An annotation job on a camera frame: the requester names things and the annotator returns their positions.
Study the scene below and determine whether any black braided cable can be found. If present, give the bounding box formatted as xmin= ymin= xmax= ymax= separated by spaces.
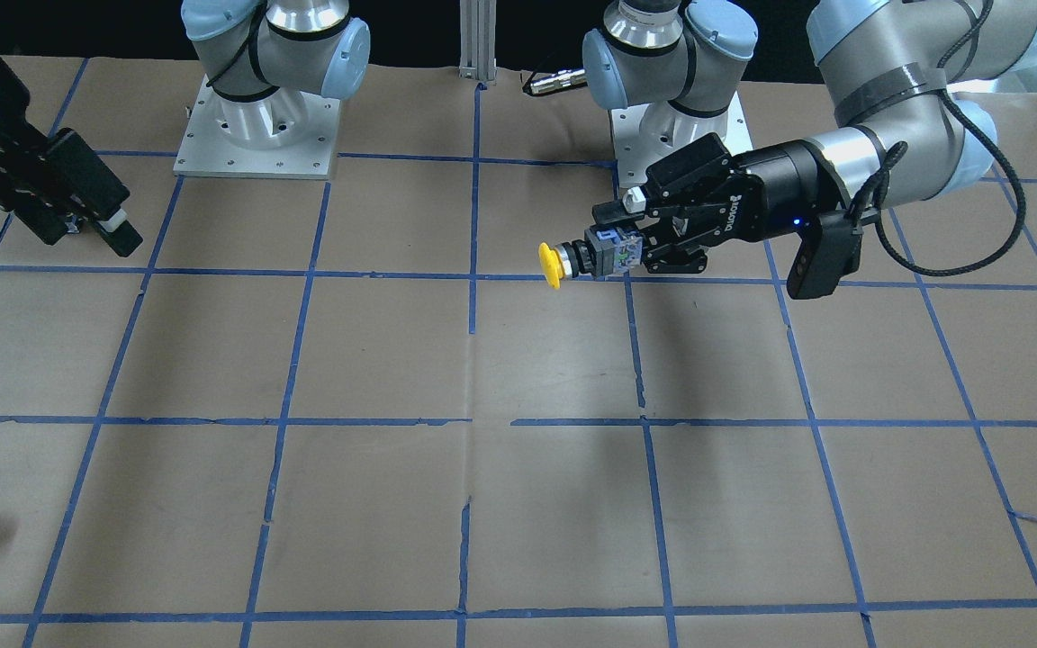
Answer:
xmin=847 ymin=0 xmax=1028 ymax=277

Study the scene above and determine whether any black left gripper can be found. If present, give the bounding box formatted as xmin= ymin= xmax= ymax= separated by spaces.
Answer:
xmin=592 ymin=134 xmax=843 ymax=275

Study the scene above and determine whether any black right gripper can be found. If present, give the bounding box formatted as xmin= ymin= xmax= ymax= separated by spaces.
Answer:
xmin=0 ymin=59 xmax=143 ymax=258

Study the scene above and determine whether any yellow push button switch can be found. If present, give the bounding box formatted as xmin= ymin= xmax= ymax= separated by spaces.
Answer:
xmin=537 ymin=226 xmax=645 ymax=290

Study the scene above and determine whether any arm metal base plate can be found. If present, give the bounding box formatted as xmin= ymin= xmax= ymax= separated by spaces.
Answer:
xmin=173 ymin=82 xmax=343 ymax=181
xmin=609 ymin=94 xmax=753 ymax=187

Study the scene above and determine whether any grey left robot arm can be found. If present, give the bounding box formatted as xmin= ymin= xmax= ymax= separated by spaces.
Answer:
xmin=539 ymin=1 xmax=1037 ymax=299

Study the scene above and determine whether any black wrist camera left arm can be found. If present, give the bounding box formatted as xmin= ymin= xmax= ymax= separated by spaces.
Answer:
xmin=787 ymin=212 xmax=863 ymax=300

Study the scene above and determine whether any aluminium frame post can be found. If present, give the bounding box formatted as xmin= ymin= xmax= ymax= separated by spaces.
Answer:
xmin=458 ymin=0 xmax=497 ymax=85

